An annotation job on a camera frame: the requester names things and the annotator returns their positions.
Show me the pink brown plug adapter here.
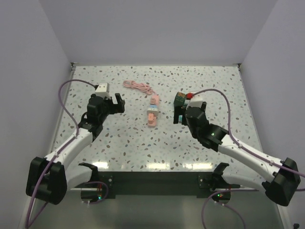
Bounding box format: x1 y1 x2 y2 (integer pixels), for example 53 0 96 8
150 95 159 106

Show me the pink power strip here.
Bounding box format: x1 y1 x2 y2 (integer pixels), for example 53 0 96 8
147 95 159 127

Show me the white square plug adapter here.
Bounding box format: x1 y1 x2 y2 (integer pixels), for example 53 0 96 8
147 108 159 116

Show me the orange plug adapter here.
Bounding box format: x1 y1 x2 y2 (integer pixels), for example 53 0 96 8
148 113 157 126

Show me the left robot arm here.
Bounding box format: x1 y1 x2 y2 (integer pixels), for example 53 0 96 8
26 93 125 205

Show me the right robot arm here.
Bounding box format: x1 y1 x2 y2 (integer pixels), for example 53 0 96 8
173 102 301 207

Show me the teal triangular socket base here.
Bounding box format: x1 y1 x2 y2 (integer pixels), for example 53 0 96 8
178 115 183 123

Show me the green cube adapter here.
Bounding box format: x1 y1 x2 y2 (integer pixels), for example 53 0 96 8
173 92 186 107

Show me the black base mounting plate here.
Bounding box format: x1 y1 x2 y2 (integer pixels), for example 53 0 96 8
80 171 232 206

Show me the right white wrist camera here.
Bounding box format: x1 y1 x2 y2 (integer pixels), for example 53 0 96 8
186 92 203 108

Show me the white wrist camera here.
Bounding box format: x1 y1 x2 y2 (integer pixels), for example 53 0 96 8
95 83 111 99
186 92 203 108

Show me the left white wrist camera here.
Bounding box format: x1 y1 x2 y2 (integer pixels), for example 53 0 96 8
95 83 111 99

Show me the pink coiled power cord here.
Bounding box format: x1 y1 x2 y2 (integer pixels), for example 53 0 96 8
122 80 155 96

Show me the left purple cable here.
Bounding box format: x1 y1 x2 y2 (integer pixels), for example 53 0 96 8
24 79 101 229

